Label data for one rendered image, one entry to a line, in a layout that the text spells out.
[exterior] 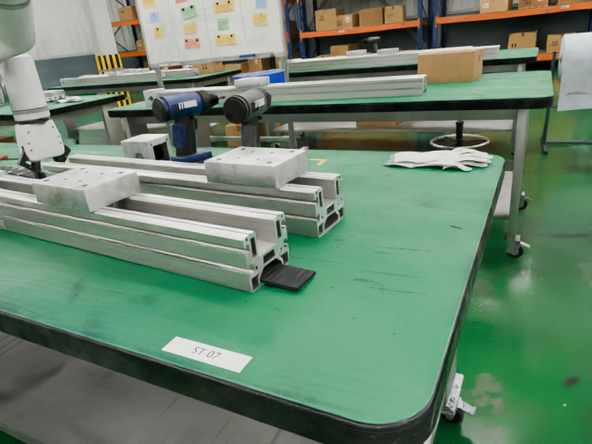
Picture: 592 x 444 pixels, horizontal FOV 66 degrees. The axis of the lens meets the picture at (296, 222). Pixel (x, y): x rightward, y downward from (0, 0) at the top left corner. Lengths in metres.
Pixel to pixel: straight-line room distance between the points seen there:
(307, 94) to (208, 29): 2.01
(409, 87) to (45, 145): 1.56
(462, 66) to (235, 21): 2.11
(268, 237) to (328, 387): 0.27
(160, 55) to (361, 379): 4.35
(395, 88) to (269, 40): 1.87
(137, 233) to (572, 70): 3.76
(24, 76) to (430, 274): 1.08
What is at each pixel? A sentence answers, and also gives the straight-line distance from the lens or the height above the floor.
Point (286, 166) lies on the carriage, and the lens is 0.79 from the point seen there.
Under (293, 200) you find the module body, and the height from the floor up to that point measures 0.84.
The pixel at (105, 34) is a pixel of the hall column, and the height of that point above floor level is 1.43.
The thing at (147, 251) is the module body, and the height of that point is 0.81.
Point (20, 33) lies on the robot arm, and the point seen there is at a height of 1.17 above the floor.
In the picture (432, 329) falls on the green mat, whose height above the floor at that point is 0.78.
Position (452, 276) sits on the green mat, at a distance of 0.65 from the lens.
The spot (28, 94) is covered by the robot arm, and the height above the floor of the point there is 1.03.
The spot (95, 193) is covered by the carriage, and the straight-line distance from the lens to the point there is 0.83.
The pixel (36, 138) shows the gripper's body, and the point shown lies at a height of 0.92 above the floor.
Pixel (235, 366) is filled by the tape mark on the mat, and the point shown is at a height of 0.78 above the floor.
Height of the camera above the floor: 1.10
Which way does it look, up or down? 22 degrees down
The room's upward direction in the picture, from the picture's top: 6 degrees counter-clockwise
